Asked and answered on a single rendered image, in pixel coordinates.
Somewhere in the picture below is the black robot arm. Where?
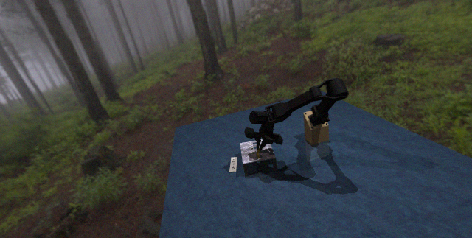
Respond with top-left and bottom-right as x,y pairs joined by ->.
249,78 -> 349,144

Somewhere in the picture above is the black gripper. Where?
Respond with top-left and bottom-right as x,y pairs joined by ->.
244,124 -> 283,150

